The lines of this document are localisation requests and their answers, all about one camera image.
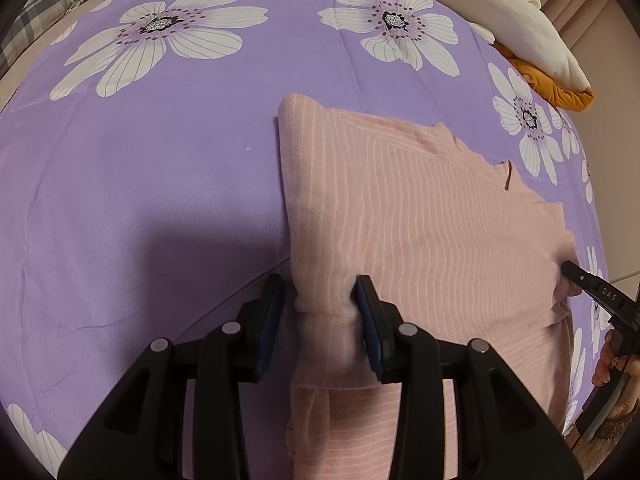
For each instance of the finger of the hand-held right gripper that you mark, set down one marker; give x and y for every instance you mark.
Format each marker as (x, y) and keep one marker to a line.
(595, 287)

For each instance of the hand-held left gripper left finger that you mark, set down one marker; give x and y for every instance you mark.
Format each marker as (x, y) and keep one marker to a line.
(272, 320)

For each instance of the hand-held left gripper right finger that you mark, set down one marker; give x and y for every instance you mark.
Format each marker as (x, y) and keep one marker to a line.
(370, 330)

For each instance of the pink striped long-sleeve shirt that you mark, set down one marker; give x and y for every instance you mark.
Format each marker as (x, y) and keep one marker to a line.
(410, 210)

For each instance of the person's right hand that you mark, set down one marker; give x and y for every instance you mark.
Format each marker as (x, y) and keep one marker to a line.
(610, 365)

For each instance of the purple floral blanket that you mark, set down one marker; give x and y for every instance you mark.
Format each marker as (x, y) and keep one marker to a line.
(150, 170)

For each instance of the white goose plush toy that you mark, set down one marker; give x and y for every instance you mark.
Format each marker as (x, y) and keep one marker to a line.
(505, 5)

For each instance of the bed with pinkish sheet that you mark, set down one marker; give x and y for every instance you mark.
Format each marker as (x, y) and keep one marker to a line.
(20, 92)

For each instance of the plaid quilt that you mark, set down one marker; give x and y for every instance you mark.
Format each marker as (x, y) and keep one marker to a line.
(40, 15)

